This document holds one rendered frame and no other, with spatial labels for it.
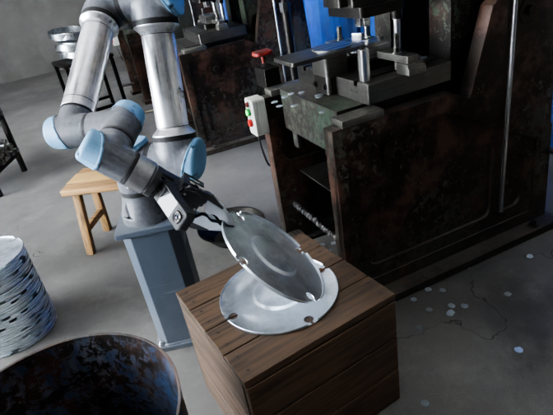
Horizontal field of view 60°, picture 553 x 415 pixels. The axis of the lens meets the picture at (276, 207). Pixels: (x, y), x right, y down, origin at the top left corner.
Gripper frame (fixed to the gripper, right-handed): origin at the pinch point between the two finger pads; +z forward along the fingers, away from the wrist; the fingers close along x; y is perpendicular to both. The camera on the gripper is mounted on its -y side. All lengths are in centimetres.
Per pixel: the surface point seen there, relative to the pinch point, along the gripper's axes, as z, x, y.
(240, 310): 12.7, 15.2, -5.6
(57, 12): -150, 121, 677
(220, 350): 8.9, 19.4, -16.7
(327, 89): 18, -35, 51
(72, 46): -77, 62, 316
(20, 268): -33, 71, 52
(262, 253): 8.3, -0.3, -5.2
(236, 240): 1.7, 0.3, -4.3
